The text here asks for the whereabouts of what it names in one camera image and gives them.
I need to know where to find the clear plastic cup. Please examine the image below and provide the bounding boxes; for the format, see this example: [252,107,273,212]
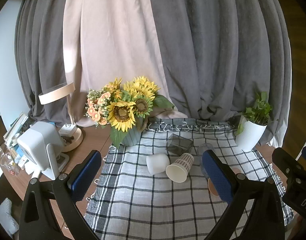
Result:
[197,143,215,180]

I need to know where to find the green potted plant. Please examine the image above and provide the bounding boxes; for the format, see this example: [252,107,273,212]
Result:
[235,91,273,136]

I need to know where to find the orange cup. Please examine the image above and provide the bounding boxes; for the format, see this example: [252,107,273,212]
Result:
[207,167,241,197]

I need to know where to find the grey ribbed vase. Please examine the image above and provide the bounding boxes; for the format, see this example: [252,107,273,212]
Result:
[119,124,143,147]

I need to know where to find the beige ring desk lamp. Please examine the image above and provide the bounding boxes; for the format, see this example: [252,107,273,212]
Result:
[38,82,84,153]

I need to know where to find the striped cloth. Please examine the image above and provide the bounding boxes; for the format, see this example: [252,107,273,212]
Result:
[0,197,20,238]

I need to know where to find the white projector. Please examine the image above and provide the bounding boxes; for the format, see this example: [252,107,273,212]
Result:
[17,121,70,181]

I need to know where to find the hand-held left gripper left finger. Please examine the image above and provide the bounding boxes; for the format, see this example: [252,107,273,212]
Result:
[19,150,102,240]

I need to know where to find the grey curtain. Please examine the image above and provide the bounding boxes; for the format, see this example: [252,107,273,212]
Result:
[14,0,73,128]
[147,0,293,148]

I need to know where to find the checked black and white tablecloth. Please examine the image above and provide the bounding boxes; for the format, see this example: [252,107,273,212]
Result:
[84,117,294,240]

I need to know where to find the grey transparent square cup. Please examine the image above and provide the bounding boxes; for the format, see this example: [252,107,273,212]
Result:
[166,134,193,157]

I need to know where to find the sunflower bouquet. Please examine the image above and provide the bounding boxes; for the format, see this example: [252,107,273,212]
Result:
[84,76,175,149]

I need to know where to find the row of books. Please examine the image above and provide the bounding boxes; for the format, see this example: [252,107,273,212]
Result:
[3,112,31,148]

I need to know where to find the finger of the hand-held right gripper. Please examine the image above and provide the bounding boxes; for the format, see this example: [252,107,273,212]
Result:
[271,147,306,192]

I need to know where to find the white power adapter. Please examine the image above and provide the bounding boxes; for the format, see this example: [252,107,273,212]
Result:
[58,124,77,137]

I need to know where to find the white ribbed plant pot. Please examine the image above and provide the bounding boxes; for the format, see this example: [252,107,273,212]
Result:
[235,119,268,152]

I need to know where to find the plaid paper cup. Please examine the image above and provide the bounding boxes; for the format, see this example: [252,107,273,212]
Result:
[165,152,195,183]

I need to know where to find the clear glass jar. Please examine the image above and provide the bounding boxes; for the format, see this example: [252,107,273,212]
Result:
[0,152,20,176]

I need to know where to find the white cup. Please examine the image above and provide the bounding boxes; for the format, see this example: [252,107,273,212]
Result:
[146,153,170,175]

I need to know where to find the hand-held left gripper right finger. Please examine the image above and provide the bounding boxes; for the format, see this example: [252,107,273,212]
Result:
[202,149,286,240]

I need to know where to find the pink curtain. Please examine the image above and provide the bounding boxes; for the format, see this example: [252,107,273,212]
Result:
[62,0,189,128]

